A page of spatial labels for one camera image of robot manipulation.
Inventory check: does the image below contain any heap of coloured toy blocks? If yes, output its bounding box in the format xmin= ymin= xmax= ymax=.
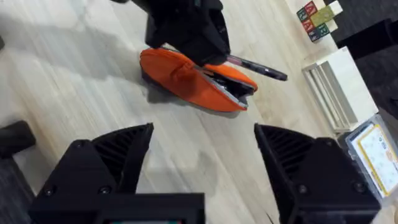
xmin=296 ymin=0 xmax=344 ymax=43

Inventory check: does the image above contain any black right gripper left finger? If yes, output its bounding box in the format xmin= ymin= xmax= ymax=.
xmin=29 ymin=123 xmax=155 ymax=224

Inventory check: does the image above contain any black pen with pink end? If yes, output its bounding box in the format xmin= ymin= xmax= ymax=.
xmin=226 ymin=54 xmax=289 ymax=82

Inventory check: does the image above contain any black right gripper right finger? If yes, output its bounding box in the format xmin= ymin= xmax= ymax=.
xmin=254 ymin=123 xmax=381 ymax=224

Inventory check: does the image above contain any clear box with yellow label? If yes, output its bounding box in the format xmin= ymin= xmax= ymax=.
xmin=344 ymin=114 xmax=398 ymax=200

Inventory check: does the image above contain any orange soft zip bag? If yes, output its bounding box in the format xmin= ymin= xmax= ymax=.
xmin=139 ymin=47 xmax=259 ymax=113

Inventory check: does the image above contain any white slatted box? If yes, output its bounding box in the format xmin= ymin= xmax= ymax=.
xmin=301 ymin=46 xmax=379 ymax=134

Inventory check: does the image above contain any black rail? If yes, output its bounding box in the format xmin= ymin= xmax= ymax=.
xmin=0 ymin=120 xmax=37 ymax=159

